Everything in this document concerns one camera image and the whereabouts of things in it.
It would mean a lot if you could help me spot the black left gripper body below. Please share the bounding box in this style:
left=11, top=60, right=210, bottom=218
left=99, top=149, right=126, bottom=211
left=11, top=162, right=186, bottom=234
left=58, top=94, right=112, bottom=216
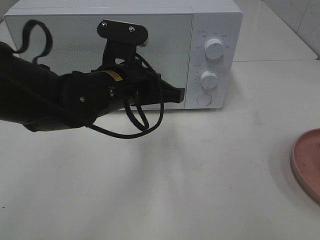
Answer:
left=96, top=40, right=164, bottom=105

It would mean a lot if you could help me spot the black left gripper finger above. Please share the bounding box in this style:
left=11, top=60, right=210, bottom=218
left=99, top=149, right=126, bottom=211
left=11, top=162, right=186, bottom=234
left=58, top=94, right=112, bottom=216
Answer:
left=96, top=19, right=148, bottom=47
left=161, top=80, right=186, bottom=103

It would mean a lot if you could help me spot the round white door button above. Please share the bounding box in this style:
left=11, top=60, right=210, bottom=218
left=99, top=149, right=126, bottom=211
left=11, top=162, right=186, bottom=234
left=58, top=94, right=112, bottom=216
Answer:
left=196, top=93, right=212, bottom=106

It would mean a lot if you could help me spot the white microwave door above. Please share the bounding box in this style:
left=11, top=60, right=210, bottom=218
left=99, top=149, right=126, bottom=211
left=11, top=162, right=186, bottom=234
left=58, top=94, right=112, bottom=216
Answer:
left=3, top=12, right=195, bottom=112

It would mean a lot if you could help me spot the white timer knob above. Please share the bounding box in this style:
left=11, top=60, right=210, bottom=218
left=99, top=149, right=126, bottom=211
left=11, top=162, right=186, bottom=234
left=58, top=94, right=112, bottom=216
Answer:
left=200, top=71, right=219, bottom=90

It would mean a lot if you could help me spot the pink round plate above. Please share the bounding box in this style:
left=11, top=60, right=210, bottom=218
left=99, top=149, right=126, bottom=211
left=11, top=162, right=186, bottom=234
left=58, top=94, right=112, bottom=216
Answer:
left=290, top=128, right=320, bottom=204

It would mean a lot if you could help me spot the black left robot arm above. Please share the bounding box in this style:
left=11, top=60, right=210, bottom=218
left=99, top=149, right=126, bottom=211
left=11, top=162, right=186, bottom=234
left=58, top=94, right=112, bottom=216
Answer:
left=0, top=19, right=185, bottom=139

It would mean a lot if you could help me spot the white microwave oven body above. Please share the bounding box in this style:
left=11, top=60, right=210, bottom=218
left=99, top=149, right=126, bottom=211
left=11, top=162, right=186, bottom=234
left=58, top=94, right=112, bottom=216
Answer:
left=3, top=0, right=243, bottom=110

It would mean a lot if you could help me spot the upper white power knob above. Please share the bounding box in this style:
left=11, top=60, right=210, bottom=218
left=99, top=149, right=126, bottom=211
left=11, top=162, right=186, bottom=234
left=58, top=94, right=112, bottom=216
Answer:
left=204, top=36, right=225, bottom=60

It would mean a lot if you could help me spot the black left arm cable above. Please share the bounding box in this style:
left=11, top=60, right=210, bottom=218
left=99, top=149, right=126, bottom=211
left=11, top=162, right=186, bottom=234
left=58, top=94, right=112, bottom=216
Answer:
left=12, top=19, right=166, bottom=141

